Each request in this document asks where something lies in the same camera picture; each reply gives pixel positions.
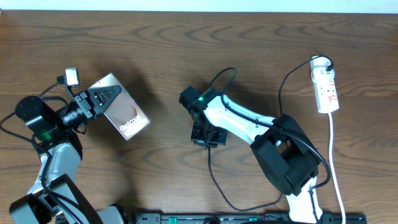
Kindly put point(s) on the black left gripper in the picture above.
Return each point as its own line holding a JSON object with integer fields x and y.
{"x": 89, "y": 110}

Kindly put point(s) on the Galaxy smartphone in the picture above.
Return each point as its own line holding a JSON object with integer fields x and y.
{"x": 124, "y": 113}

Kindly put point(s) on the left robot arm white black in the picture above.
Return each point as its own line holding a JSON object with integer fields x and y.
{"x": 55, "y": 138}

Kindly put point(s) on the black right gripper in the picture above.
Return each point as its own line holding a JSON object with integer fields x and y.
{"x": 219, "y": 140}

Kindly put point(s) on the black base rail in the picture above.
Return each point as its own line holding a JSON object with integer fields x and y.
{"x": 223, "y": 218}

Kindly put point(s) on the white power strip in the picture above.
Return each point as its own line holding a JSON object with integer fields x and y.
{"x": 322, "y": 75}

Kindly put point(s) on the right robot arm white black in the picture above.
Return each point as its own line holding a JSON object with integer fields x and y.
{"x": 286, "y": 156}

